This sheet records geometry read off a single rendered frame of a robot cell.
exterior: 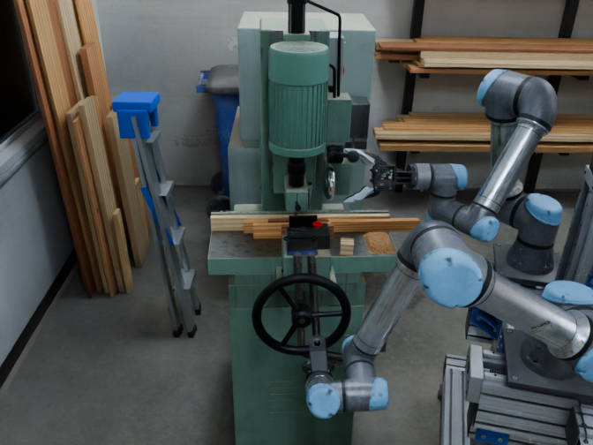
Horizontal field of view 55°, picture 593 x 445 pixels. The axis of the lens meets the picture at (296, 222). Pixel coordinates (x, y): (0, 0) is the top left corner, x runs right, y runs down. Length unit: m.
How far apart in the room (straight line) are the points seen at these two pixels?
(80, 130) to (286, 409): 1.58
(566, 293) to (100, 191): 2.21
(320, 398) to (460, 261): 0.46
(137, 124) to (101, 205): 0.73
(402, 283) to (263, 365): 0.81
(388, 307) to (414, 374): 1.38
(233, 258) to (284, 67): 0.59
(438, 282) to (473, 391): 0.55
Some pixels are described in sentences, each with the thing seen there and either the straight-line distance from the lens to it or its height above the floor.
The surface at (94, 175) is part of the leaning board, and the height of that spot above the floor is 0.69.
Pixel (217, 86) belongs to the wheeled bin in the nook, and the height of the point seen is 0.94.
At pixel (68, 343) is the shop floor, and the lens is 3.02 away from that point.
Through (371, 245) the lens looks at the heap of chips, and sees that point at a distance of 1.85.
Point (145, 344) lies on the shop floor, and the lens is 2.92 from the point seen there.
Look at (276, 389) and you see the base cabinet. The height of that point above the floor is 0.35.
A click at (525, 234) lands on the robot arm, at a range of 2.00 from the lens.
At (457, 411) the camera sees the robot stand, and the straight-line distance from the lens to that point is 2.32.
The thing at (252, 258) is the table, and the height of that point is 0.90.
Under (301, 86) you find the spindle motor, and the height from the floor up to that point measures 1.41.
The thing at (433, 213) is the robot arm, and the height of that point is 1.07.
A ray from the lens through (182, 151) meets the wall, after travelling 4.32.
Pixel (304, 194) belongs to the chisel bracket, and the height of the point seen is 1.06.
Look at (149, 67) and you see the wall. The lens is 4.17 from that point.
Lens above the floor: 1.84
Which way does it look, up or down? 28 degrees down
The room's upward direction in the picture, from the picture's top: 1 degrees clockwise
